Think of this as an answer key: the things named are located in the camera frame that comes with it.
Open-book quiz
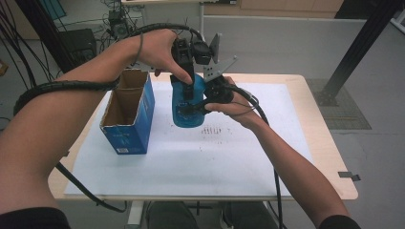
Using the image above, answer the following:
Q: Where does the person's leg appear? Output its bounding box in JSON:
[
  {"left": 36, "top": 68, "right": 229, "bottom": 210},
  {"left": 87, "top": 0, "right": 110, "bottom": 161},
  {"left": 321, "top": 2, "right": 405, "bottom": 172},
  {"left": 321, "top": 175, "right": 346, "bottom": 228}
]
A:
[
  {"left": 221, "top": 200, "right": 275, "bottom": 229},
  {"left": 146, "top": 200, "right": 200, "bottom": 229}
]

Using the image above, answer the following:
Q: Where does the white foam board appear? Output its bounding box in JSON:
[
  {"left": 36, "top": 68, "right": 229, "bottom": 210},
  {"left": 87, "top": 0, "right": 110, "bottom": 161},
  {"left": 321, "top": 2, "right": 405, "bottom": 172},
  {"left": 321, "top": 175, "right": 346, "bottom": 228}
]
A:
[{"left": 63, "top": 80, "right": 314, "bottom": 198}]

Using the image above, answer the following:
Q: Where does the black metal frame post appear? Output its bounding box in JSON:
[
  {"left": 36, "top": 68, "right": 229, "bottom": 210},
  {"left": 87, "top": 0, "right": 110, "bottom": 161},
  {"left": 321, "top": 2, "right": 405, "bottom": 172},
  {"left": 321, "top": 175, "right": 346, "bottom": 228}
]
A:
[
  {"left": 318, "top": 0, "right": 405, "bottom": 107},
  {"left": 13, "top": 0, "right": 77, "bottom": 74}
]

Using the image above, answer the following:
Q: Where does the white desk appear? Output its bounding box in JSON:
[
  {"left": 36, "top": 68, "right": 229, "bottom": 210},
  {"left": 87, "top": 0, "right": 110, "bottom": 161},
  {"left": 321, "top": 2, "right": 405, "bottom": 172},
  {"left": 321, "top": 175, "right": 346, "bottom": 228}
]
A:
[{"left": 120, "top": 0, "right": 221, "bottom": 34}]

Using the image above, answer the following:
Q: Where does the blue cardboard box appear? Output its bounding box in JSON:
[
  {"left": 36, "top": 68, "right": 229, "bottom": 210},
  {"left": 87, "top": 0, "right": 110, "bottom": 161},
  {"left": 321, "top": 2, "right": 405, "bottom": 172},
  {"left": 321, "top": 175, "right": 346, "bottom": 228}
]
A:
[{"left": 99, "top": 69, "right": 157, "bottom": 156}]

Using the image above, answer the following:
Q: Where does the person's right leg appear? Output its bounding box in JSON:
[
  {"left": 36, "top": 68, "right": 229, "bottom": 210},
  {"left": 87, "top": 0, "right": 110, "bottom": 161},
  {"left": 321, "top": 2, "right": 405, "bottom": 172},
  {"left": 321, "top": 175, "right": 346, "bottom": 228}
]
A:
[{"left": 221, "top": 200, "right": 275, "bottom": 229}]

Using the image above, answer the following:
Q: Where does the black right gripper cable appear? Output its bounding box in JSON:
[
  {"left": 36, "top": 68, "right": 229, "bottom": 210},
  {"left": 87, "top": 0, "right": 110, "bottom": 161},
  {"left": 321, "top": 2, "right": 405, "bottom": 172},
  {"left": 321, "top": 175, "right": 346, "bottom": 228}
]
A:
[{"left": 223, "top": 85, "right": 285, "bottom": 229}]

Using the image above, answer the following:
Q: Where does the blue plastic bottle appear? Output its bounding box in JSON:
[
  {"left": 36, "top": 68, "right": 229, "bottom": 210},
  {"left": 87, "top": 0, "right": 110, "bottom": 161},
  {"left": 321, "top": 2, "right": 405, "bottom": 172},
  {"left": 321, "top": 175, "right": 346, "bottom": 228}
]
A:
[{"left": 171, "top": 73, "right": 207, "bottom": 129}]

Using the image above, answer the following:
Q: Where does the grey grid floor mat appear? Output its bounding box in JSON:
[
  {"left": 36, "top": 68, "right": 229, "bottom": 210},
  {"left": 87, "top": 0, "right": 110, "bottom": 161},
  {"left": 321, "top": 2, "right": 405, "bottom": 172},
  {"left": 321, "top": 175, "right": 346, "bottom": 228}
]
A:
[{"left": 307, "top": 78, "right": 373, "bottom": 131}]

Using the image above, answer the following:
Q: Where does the black box on floor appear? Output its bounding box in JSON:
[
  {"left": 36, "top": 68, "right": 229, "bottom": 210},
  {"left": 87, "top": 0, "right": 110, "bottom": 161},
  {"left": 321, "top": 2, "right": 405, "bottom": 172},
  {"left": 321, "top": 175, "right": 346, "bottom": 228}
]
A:
[{"left": 58, "top": 28, "right": 98, "bottom": 64}]

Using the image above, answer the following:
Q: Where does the wooden cabinet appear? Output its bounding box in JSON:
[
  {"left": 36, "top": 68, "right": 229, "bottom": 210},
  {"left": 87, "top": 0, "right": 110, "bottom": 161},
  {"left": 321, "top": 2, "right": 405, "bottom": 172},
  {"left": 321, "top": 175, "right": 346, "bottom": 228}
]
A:
[{"left": 203, "top": 0, "right": 345, "bottom": 18}]

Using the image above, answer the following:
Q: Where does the person's left leg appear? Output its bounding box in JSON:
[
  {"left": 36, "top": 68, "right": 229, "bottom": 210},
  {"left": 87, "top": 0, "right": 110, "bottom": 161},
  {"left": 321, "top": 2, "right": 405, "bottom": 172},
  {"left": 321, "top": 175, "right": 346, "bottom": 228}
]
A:
[{"left": 146, "top": 200, "right": 200, "bottom": 229}]

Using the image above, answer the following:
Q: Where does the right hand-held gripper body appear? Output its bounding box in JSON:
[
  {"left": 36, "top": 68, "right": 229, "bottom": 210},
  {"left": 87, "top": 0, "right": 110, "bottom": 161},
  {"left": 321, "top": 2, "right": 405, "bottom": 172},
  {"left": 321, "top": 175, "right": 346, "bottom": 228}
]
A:
[{"left": 203, "top": 55, "right": 239, "bottom": 105}]

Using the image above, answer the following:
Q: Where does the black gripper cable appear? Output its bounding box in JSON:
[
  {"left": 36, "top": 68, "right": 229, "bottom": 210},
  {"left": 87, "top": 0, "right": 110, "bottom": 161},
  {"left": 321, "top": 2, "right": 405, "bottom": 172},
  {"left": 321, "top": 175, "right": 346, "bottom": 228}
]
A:
[
  {"left": 223, "top": 85, "right": 285, "bottom": 229},
  {"left": 12, "top": 22, "right": 204, "bottom": 214}
]

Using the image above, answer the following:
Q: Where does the tangle of black floor cables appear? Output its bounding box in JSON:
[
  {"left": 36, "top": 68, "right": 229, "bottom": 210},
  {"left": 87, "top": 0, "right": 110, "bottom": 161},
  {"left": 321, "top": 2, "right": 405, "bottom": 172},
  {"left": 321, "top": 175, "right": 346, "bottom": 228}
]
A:
[{"left": 0, "top": 0, "right": 106, "bottom": 132}]

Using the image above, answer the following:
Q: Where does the person's left hand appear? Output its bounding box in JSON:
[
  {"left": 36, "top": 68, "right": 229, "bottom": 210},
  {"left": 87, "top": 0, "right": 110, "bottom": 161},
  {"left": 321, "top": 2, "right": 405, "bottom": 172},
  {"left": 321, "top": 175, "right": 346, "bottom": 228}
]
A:
[{"left": 138, "top": 28, "right": 195, "bottom": 86}]

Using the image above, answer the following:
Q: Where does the person's right hand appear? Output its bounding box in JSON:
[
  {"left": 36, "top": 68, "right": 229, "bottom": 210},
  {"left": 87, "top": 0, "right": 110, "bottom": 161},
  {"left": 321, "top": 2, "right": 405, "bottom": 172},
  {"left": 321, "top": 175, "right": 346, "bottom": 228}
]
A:
[{"left": 204, "top": 75, "right": 266, "bottom": 130}]

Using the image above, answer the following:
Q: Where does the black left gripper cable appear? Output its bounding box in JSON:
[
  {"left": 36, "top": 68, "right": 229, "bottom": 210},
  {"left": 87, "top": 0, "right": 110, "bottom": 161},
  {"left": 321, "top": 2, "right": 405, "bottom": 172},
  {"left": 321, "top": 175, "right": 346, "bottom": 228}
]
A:
[{"left": 12, "top": 22, "right": 204, "bottom": 214}]

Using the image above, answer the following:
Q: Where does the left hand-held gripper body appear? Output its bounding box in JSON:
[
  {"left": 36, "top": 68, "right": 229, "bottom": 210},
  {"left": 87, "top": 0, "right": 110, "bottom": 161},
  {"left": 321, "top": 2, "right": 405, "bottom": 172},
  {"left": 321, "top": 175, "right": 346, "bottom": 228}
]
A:
[{"left": 171, "top": 32, "right": 222, "bottom": 75}]

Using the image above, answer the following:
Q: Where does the black computer tower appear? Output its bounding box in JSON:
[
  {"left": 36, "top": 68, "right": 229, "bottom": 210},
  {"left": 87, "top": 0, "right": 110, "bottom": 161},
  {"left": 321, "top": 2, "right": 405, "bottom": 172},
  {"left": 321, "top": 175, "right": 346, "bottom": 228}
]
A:
[{"left": 108, "top": 9, "right": 132, "bottom": 40}]

